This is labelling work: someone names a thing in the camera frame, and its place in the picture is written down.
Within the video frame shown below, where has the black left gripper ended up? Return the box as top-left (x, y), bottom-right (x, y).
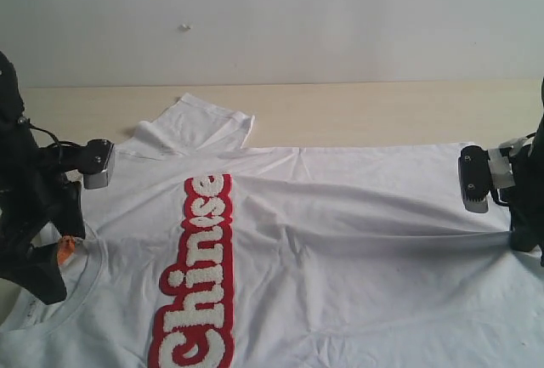
top-left (1, 129), bottom-right (86, 305)

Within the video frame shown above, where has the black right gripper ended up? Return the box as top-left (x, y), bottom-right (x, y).
top-left (488, 133), bottom-right (543, 266)

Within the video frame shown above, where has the white t-shirt red lettering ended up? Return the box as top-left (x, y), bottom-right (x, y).
top-left (1, 95), bottom-right (543, 367)

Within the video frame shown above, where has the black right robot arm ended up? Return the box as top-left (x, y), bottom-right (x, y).
top-left (499, 117), bottom-right (543, 266)

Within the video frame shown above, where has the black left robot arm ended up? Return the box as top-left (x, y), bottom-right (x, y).
top-left (1, 55), bottom-right (85, 305)

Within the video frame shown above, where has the orange garment tag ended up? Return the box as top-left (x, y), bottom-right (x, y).
top-left (56, 236), bottom-right (77, 266)

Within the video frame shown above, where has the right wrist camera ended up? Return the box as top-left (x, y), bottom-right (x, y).
top-left (457, 145), bottom-right (491, 214)

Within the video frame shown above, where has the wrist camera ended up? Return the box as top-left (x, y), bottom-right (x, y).
top-left (457, 145), bottom-right (491, 214)
top-left (76, 139), bottom-right (115, 190)

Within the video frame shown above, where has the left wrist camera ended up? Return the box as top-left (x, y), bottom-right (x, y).
top-left (76, 139), bottom-right (115, 190)

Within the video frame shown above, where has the black left camera cable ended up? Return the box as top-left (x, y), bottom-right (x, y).
top-left (16, 133), bottom-right (82, 161)

